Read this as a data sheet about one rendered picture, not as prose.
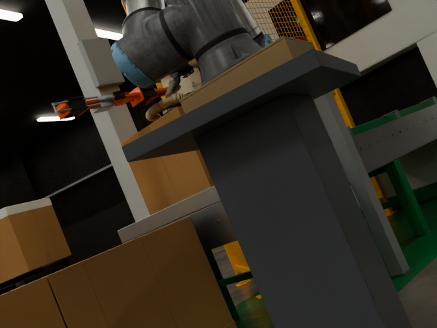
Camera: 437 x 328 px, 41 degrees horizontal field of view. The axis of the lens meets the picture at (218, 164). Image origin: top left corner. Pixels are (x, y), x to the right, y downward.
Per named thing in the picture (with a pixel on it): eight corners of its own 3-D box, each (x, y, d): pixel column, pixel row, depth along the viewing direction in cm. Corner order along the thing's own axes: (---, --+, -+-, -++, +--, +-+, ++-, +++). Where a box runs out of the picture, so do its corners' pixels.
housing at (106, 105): (106, 111, 228) (102, 101, 228) (116, 104, 224) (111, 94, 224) (92, 114, 223) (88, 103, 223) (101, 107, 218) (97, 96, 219)
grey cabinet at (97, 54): (121, 84, 360) (103, 41, 362) (125, 81, 356) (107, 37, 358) (95, 88, 345) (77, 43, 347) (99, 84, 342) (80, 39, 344)
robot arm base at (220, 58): (283, 56, 151) (264, 23, 151) (250, 61, 135) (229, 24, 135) (229, 91, 161) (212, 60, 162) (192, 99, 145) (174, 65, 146)
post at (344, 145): (397, 273, 237) (300, 52, 244) (411, 269, 232) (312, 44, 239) (389, 278, 232) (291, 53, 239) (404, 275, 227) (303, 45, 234)
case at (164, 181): (241, 193, 291) (210, 121, 294) (301, 167, 264) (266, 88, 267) (155, 229, 247) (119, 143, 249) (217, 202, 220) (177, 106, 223)
